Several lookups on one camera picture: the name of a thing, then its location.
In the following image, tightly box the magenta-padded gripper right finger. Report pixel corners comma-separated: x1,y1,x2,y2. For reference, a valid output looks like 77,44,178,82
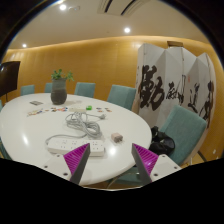
131,143,183,186

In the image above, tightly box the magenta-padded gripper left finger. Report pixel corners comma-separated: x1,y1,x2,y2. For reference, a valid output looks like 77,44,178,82
41,143,91,185

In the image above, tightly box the white power strip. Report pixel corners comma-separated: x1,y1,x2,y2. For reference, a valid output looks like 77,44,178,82
46,138,106,158

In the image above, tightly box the black bag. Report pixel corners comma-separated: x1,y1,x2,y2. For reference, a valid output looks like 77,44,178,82
148,125,176,156

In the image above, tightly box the large teal chair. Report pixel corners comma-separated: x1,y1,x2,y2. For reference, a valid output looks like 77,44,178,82
109,104,208,186

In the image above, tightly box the small white box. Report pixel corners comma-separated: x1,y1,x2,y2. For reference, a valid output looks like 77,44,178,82
68,105,87,113

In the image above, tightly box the short row of colourful cards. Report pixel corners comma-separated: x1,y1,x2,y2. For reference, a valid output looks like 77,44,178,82
95,106,113,113

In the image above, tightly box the long row of colourful cards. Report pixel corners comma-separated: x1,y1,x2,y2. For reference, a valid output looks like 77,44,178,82
26,106,69,118

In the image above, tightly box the potted plant in grey vase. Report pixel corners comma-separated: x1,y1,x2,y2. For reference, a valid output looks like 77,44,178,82
50,68,75,106

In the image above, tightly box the group of teal chairs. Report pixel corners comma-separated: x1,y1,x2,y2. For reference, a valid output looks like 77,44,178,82
0,81,138,161

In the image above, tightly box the white calligraphy folding screen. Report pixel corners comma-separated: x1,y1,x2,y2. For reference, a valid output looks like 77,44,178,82
132,42,217,129

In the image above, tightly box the black television screen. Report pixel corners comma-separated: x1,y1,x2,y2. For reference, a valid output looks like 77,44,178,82
0,60,22,98

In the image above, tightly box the group of ceiling lights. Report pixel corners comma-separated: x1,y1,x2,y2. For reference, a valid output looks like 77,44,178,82
21,3,132,49

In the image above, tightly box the ceiling air vent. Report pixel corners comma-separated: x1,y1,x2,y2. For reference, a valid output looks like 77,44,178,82
97,0,148,17

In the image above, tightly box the grey coiled cable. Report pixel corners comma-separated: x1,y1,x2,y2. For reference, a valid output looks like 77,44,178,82
44,112,107,145

